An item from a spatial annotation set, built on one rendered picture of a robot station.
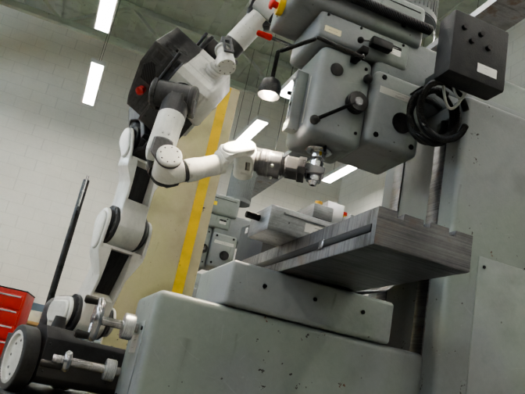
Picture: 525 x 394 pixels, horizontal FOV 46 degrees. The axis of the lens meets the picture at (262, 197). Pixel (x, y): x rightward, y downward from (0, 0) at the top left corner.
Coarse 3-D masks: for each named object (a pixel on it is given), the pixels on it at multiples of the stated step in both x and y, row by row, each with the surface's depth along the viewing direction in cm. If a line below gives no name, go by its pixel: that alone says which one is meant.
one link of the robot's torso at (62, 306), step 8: (56, 296) 233; (64, 296) 226; (56, 304) 227; (64, 304) 221; (72, 304) 219; (48, 312) 231; (56, 312) 224; (64, 312) 219; (112, 312) 229; (48, 320) 228; (112, 328) 227; (104, 336) 228
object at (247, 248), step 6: (246, 228) 232; (240, 234) 236; (246, 234) 230; (240, 240) 234; (246, 240) 228; (252, 240) 223; (240, 246) 232; (246, 246) 227; (252, 246) 222; (258, 246) 217; (264, 246) 215; (270, 246) 216; (276, 246) 217; (240, 252) 230; (246, 252) 225; (252, 252) 220; (258, 252) 216; (240, 258) 228; (246, 258) 223
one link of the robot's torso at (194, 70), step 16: (176, 32) 222; (160, 48) 209; (176, 48) 214; (192, 48) 222; (144, 64) 214; (160, 64) 212; (176, 64) 211; (192, 64) 214; (208, 64) 217; (144, 80) 216; (176, 80) 210; (192, 80) 210; (208, 80) 215; (224, 80) 223; (128, 96) 222; (144, 96) 220; (208, 96) 211; (224, 96) 225; (144, 112) 222; (208, 112) 216; (192, 128) 232
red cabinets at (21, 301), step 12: (0, 288) 567; (12, 288) 568; (0, 300) 563; (12, 300) 565; (24, 300) 569; (0, 312) 560; (12, 312) 562; (24, 312) 582; (0, 324) 557; (12, 324) 561; (0, 336) 555; (0, 348) 553
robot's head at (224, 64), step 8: (216, 48) 217; (216, 56) 213; (224, 56) 210; (232, 56) 212; (216, 64) 212; (224, 64) 211; (232, 64) 211; (216, 72) 216; (224, 72) 213; (232, 72) 214
